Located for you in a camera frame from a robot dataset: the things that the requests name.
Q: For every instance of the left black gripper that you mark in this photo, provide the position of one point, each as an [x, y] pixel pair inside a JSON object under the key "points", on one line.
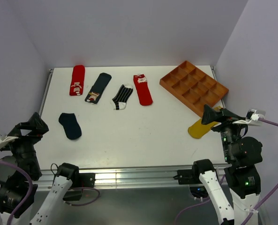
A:
{"points": [[36, 124]]}

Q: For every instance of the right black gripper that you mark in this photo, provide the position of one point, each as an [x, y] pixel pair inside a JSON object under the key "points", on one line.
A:
{"points": [[226, 117]]}

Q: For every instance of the plain navy ankle sock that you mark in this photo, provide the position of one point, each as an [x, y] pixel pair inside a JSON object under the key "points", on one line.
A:
{"points": [[70, 126]]}

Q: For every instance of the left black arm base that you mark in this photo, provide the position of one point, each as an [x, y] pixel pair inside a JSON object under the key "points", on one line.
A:
{"points": [[84, 180]]}

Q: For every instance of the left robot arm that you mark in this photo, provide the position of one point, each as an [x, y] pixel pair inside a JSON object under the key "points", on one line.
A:
{"points": [[20, 170]]}

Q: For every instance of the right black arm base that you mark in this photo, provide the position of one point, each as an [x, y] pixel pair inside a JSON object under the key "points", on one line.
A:
{"points": [[186, 177]]}

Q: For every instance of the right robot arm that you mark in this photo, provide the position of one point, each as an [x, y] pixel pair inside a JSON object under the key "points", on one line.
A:
{"points": [[242, 153]]}

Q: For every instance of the yellow sock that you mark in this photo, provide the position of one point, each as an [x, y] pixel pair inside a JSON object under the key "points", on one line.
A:
{"points": [[198, 130]]}

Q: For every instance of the orange compartment tray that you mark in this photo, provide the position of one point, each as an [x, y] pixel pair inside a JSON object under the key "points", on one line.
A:
{"points": [[193, 87]]}

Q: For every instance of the red sock with white figure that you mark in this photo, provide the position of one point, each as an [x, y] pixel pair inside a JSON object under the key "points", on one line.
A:
{"points": [[77, 81]]}

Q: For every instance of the navy sock with bear pattern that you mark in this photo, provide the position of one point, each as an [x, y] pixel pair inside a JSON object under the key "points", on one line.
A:
{"points": [[98, 88]]}

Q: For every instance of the red sock with santa pattern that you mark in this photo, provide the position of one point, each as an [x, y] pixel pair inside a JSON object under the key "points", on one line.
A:
{"points": [[142, 89]]}

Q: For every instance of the black white striped sock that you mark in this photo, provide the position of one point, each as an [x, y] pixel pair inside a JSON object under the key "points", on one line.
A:
{"points": [[122, 96]]}

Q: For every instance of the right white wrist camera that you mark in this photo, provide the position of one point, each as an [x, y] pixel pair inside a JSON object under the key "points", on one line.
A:
{"points": [[252, 118]]}

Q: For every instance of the aluminium front rail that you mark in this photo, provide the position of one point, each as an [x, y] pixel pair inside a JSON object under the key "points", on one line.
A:
{"points": [[139, 177]]}

